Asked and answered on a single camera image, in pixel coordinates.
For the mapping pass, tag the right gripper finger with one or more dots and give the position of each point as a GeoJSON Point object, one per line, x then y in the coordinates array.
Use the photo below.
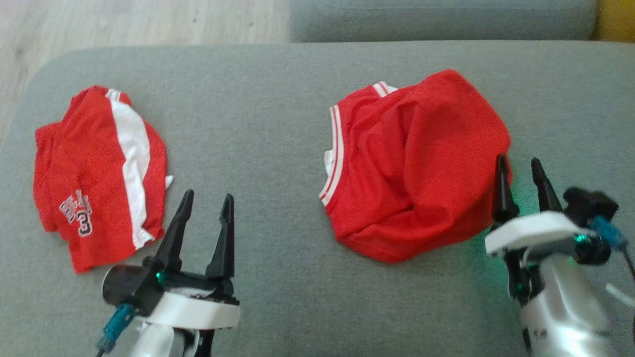
{"type": "Point", "coordinates": [504, 198]}
{"type": "Point", "coordinates": [545, 193]}

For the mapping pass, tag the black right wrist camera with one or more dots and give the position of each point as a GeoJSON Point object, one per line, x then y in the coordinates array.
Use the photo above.
{"type": "Point", "coordinates": [588, 201]}

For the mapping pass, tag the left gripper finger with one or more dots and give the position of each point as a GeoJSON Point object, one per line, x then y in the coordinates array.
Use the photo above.
{"type": "Point", "coordinates": [173, 238]}
{"type": "Point", "coordinates": [224, 248]}

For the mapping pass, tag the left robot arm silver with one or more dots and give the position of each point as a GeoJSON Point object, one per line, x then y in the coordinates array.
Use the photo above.
{"type": "Point", "coordinates": [154, 344]}

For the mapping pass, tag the red shorts white stripe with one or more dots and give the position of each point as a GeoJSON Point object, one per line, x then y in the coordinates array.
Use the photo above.
{"type": "Point", "coordinates": [84, 168]}

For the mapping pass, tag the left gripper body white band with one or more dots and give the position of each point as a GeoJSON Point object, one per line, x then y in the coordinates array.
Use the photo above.
{"type": "Point", "coordinates": [198, 310]}

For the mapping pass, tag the yellow sofa backrest cushion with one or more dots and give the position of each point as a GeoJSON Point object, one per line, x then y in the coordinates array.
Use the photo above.
{"type": "Point", "coordinates": [617, 20]}

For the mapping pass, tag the red Bulls 23 jersey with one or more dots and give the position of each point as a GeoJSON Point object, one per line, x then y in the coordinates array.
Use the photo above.
{"type": "Point", "coordinates": [421, 173]}

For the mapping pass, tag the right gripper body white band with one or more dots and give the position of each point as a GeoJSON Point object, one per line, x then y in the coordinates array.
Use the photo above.
{"type": "Point", "coordinates": [536, 228]}

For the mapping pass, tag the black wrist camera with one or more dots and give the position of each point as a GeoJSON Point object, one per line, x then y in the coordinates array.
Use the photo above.
{"type": "Point", "coordinates": [588, 201]}
{"type": "Point", "coordinates": [124, 287]}

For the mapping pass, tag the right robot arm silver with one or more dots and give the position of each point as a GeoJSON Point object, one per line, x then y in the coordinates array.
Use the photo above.
{"type": "Point", "coordinates": [570, 317]}

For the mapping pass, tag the grey fabric ottoman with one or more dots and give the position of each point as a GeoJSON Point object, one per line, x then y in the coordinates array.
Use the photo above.
{"type": "Point", "coordinates": [258, 148]}

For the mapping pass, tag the grey sofa seat cushion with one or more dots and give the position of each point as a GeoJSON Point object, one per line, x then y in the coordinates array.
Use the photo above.
{"type": "Point", "coordinates": [436, 20]}

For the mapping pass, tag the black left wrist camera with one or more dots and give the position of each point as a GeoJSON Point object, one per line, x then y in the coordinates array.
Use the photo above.
{"type": "Point", "coordinates": [124, 287]}

